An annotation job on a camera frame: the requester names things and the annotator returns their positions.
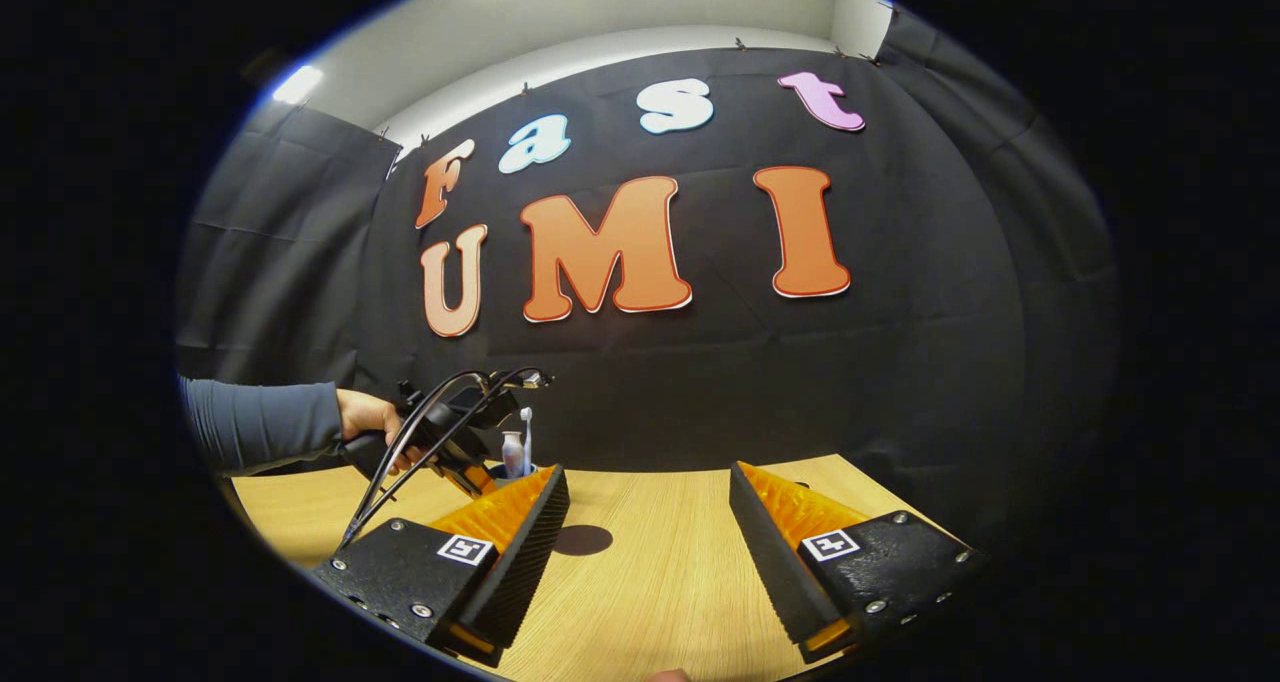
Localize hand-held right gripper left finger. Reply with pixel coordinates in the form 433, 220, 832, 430
308, 464, 572, 669

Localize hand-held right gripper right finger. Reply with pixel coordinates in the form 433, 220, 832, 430
727, 460, 988, 665

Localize wooden desktop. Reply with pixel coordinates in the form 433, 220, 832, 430
230, 452, 961, 682

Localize black backdrop cloth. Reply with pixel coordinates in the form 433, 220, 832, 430
175, 7, 1119, 553

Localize white ceiling light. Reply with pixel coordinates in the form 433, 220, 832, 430
272, 65, 325, 105

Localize grey sleeved cable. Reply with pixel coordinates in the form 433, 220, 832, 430
355, 366, 554, 535

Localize black cable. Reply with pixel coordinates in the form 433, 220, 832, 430
340, 369, 493, 550

